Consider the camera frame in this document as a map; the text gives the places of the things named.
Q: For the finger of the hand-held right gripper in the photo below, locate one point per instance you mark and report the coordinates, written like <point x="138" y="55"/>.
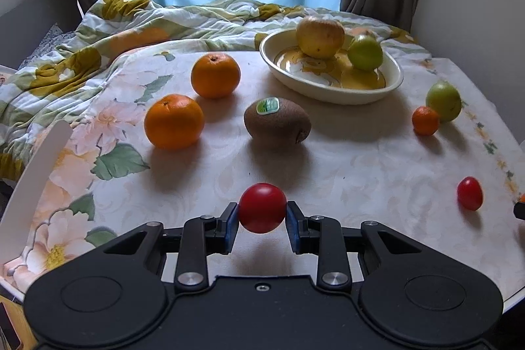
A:
<point x="520" y="210"/>

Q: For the striped floral blanket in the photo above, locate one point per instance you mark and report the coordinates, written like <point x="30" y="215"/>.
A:
<point x="123" y="26"/>

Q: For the small mandarin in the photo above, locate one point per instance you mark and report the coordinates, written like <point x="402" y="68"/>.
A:
<point x="425" y="121"/>

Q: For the grey patterned pillow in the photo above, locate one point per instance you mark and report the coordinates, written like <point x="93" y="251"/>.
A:
<point x="43" y="42"/>

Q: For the white curved panel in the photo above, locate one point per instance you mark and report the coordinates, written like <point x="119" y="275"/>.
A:
<point x="33" y="186"/>

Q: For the floral tablecloth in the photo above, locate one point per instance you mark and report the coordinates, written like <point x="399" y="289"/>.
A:
<point x="369" y="169"/>

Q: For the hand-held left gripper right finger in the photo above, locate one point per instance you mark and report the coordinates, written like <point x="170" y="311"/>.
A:
<point x="293" y="227"/>

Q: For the small red cherry tomato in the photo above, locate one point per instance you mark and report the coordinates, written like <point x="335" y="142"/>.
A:
<point x="470" y="193"/>

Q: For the cream oval bowl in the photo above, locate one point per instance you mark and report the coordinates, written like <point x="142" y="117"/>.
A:
<point x="369" y="87"/>

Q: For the brown kiwi with green sticker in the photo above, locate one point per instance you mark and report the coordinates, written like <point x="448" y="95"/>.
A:
<point x="277" y="122"/>

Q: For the orange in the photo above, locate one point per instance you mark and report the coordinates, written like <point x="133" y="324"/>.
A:
<point x="215" y="75"/>
<point x="174" y="122"/>

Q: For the grey headboard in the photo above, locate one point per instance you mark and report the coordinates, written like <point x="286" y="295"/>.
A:
<point x="28" y="18"/>

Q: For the large red tomato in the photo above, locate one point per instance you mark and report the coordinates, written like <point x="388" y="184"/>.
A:
<point x="262" y="207"/>

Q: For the yellow apple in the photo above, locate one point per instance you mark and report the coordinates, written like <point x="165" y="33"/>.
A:
<point x="320" y="36"/>

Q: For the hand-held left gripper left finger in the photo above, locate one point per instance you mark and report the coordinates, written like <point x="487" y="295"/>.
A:
<point x="232" y="229"/>

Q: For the green apple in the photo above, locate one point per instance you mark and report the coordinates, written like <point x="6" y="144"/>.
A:
<point x="443" y="101"/>
<point x="365" y="53"/>

